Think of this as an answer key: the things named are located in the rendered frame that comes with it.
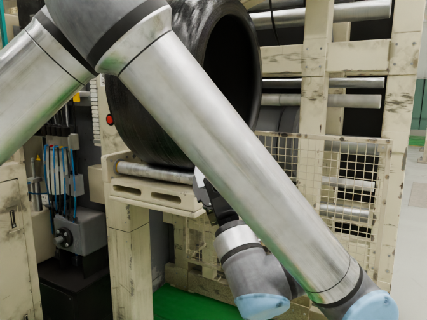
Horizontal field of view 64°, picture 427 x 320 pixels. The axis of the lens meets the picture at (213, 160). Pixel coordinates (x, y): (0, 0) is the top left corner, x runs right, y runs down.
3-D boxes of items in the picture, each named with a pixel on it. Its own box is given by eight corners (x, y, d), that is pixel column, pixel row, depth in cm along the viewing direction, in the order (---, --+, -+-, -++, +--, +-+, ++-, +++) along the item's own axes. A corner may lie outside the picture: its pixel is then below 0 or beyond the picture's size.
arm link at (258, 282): (292, 312, 65) (244, 332, 63) (265, 254, 72) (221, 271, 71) (297, 298, 57) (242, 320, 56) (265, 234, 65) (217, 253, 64)
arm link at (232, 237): (216, 254, 64) (263, 235, 65) (208, 232, 67) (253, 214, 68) (223, 270, 71) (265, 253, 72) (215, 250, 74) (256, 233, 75)
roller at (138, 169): (124, 162, 124) (121, 174, 123) (115, 159, 120) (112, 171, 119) (206, 173, 107) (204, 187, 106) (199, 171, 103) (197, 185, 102)
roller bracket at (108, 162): (101, 183, 119) (100, 155, 117) (169, 162, 152) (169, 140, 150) (108, 184, 117) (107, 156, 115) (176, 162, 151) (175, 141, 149)
